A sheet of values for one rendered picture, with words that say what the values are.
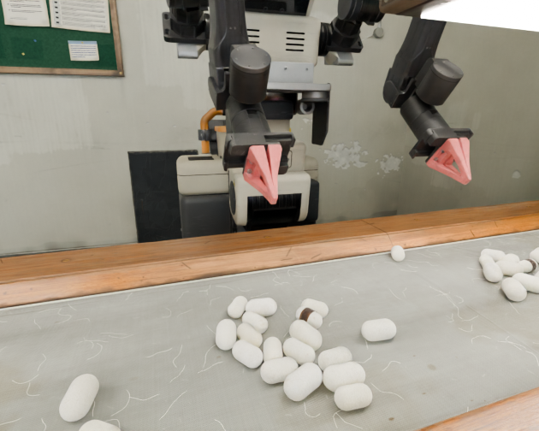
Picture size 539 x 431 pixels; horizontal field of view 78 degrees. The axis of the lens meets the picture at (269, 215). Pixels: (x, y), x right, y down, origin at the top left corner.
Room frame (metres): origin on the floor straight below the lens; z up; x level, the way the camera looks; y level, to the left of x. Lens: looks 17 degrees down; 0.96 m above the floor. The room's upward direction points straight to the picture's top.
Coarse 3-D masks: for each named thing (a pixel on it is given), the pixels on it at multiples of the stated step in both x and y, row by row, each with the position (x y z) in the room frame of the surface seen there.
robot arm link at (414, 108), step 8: (416, 88) 0.68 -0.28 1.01; (416, 96) 0.69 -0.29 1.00; (408, 104) 0.69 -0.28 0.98; (416, 104) 0.68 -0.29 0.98; (424, 104) 0.67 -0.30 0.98; (400, 112) 0.71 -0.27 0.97; (408, 112) 0.69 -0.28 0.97; (416, 112) 0.67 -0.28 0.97; (432, 112) 0.67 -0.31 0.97; (408, 120) 0.68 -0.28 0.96
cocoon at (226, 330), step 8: (224, 320) 0.30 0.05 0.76; (216, 328) 0.29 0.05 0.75; (224, 328) 0.28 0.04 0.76; (232, 328) 0.28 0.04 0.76; (216, 336) 0.28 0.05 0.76; (224, 336) 0.27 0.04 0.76; (232, 336) 0.27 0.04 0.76; (216, 344) 0.27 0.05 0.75; (224, 344) 0.27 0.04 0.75; (232, 344) 0.27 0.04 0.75
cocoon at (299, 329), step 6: (294, 324) 0.29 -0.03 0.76; (300, 324) 0.29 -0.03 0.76; (306, 324) 0.29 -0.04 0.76; (294, 330) 0.28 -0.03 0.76; (300, 330) 0.28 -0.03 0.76; (306, 330) 0.28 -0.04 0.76; (312, 330) 0.28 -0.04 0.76; (294, 336) 0.28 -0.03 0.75; (300, 336) 0.28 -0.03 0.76; (306, 336) 0.27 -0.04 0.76; (312, 336) 0.27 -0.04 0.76; (318, 336) 0.27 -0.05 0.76; (306, 342) 0.27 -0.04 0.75; (312, 342) 0.27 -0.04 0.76; (318, 342) 0.27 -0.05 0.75; (312, 348) 0.27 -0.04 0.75
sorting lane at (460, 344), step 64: (384, 256) 0.51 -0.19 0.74; (448, 256) 0.51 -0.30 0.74; (0, 320) 0.33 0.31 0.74; (64, 320) 0.33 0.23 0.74; (128, 320) 0.33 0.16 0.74; (192, 320) 0.33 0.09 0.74; (448, 320) 0.33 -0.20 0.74; (512, 320) 0.33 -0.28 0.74; (0, 384) 0.23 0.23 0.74; (64, 384) 0.23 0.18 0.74; (128, 384) 0.23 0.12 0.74; (192, 384) 0.23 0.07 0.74; (256, 384) 0.23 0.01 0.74; (384, 384) 0.23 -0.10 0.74; (448, 384) 0.23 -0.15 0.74; (512, 384) 0.23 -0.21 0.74
